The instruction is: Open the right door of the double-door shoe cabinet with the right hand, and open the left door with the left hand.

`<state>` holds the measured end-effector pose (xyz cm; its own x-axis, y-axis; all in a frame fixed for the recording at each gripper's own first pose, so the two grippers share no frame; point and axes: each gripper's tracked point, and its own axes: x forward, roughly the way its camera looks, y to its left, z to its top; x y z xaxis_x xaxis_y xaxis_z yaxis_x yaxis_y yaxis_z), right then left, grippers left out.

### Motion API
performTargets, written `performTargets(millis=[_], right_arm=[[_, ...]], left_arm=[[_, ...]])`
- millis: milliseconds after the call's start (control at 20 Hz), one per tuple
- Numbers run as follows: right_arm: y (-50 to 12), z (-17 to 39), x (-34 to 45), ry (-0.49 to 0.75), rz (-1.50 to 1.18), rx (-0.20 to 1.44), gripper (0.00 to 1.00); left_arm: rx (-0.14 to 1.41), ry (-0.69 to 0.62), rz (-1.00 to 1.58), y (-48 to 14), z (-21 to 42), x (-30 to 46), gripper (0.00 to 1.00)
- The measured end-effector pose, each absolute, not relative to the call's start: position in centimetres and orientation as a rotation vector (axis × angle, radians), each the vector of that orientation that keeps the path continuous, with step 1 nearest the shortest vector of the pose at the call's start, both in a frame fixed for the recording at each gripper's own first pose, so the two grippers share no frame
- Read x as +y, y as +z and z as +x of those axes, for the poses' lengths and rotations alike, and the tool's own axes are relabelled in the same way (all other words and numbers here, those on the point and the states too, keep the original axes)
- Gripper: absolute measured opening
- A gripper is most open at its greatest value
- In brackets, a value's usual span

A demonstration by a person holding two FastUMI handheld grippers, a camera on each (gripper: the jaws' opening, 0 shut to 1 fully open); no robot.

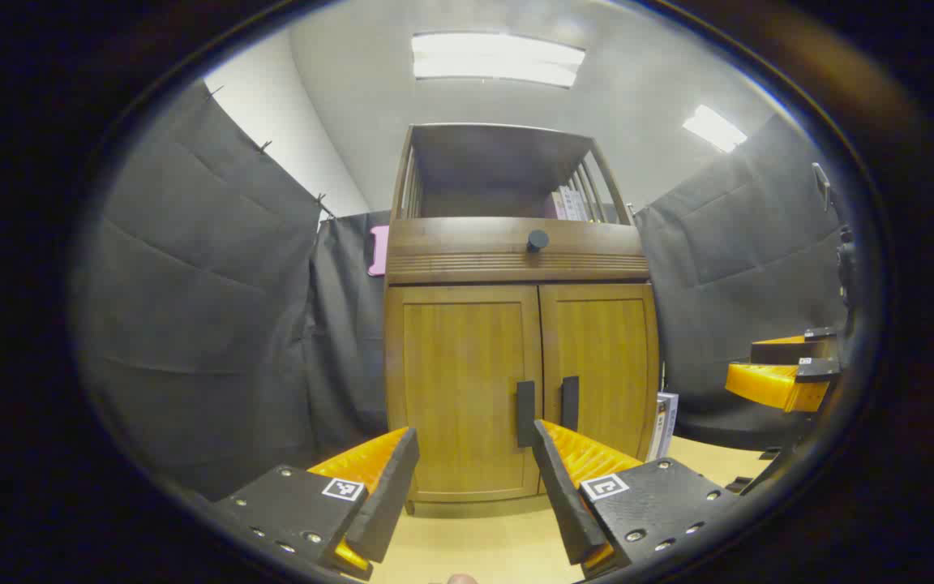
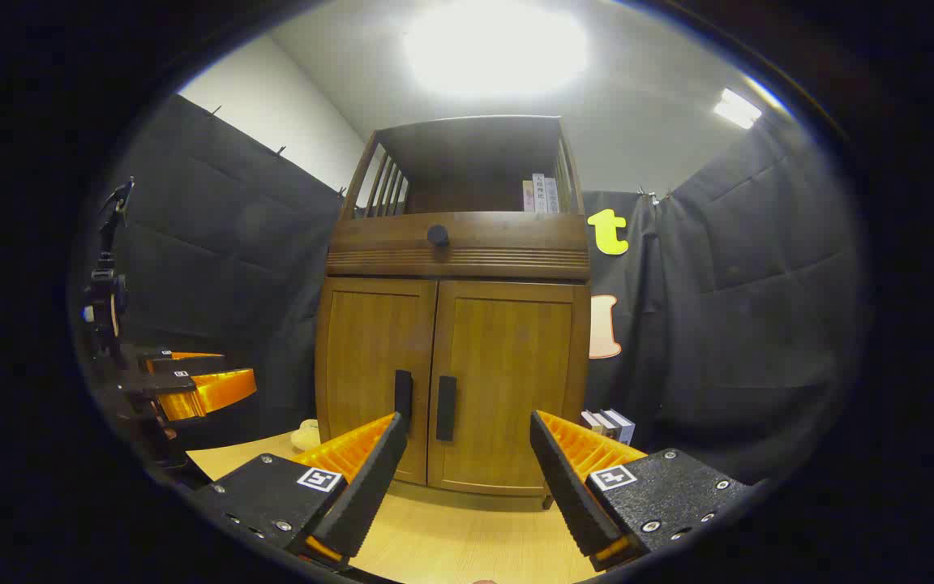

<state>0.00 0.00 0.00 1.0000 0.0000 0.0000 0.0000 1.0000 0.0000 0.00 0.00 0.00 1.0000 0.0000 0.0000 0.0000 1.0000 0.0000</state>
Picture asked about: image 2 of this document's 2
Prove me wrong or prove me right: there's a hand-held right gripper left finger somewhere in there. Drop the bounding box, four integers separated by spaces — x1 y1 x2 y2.
191 412 409 570

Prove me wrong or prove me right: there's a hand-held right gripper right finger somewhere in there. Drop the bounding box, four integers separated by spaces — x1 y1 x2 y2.
529 410 752 571

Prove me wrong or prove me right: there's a wooden shoe cabinet door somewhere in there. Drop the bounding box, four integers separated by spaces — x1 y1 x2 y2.
317 277 438 486
428 280 589 497

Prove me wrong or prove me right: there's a wooden double-door shoe cabinet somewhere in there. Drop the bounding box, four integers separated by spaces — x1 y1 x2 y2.
315 115 592 510

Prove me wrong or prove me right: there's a stack of grey books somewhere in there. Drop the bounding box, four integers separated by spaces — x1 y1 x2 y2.
581 409 636 445

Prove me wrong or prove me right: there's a small ceiling light panel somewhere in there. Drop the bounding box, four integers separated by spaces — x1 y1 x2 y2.
714 88 762 129

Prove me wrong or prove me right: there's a large ceiling light panel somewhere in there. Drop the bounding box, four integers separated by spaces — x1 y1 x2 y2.
402 0 589 98

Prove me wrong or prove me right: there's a black door handle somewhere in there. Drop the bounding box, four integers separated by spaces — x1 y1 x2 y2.
436 376 457 442
394 370 413 432

